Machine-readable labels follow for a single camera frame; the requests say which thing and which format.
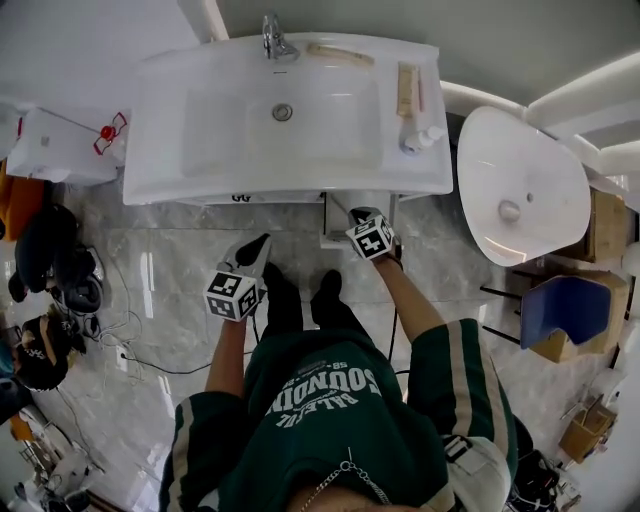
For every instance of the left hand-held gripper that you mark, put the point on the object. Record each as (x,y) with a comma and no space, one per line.
(232,295)

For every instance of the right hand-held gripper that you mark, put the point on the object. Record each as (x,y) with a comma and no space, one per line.
(372,240)

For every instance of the white drawer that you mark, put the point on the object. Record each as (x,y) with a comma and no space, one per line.
(335,240)

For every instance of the person's right forearm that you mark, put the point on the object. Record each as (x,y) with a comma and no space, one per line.
(410,300)

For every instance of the person's left forearm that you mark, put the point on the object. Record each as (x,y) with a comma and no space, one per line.
(227,355)

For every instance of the person's left leg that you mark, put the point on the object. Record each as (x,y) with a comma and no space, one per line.
(282,300)

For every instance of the person's leg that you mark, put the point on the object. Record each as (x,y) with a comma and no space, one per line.
(332,300)
(282,300)

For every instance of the person's right leg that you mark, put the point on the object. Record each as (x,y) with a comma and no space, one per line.
(332,300)

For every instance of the white pump bottle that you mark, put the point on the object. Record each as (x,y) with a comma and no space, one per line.
(417,141)

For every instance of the white sink vanity cabinet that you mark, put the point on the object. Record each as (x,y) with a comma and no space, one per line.
(225,150)

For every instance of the chrome sink drain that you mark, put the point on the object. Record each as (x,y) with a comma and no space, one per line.
(282,112)

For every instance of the pink stick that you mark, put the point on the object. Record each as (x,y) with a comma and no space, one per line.
(421,90)

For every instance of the white loose wash basin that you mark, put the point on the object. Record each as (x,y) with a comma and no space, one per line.
(520,185)

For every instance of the beige wooden comb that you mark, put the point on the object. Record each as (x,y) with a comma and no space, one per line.
(340,54)

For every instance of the white power strip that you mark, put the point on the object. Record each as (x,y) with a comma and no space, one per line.
(121,354)

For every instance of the person's green sweatshirt torso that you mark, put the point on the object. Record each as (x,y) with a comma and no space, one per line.
(325,430)

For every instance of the chrome faucet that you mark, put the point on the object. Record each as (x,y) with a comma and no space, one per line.
(280,47)

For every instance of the clear water jug red cap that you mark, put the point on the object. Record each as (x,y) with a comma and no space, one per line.
(107,132)

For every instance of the white box with red tag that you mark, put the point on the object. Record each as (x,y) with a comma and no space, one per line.
(55,155)

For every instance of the blue chair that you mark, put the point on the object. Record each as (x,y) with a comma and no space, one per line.
(570,310)

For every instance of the clear water jug red label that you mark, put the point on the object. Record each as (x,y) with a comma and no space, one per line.
(12,132)

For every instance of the small open cardboard box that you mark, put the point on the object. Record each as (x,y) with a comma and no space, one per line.
(587,432)

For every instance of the white tubular frame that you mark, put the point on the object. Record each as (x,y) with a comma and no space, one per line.
(575,95)

